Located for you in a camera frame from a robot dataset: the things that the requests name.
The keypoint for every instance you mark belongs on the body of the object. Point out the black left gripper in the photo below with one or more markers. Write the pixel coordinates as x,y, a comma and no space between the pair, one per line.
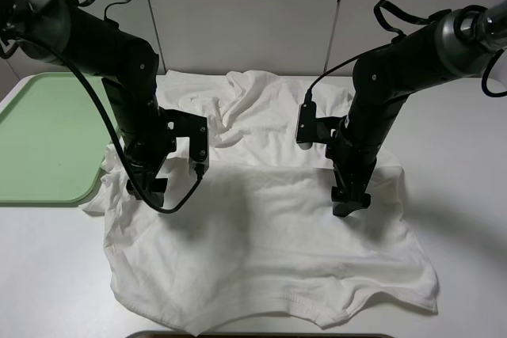
146,155

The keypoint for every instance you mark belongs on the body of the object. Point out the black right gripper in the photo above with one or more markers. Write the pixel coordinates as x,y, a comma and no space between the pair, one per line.
353,167

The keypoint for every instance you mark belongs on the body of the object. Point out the white short sleeve shirt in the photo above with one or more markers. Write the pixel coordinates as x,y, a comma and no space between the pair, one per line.
258,234

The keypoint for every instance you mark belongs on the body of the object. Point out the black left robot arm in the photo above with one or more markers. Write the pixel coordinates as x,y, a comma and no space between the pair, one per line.
62,33

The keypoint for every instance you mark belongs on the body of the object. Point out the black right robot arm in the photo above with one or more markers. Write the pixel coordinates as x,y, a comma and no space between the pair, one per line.
426,52

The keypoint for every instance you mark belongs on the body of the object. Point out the green plastic tray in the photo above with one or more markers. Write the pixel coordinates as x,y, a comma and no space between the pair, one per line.
53,141

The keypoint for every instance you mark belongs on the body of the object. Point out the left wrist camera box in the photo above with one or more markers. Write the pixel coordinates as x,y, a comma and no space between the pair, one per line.
186,125

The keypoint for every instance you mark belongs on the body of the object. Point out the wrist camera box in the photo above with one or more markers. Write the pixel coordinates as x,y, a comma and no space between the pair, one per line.
186,125
311,129

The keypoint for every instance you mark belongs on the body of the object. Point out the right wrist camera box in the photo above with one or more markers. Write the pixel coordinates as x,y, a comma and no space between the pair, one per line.
311,129

